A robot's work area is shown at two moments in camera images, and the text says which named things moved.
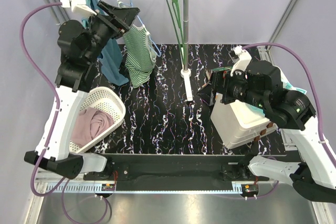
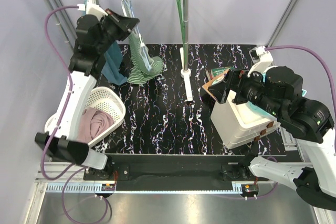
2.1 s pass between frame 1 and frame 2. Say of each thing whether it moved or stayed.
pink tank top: stayed
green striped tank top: moved
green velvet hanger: moved
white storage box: stayed
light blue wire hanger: moved
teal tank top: stayed
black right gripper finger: moved
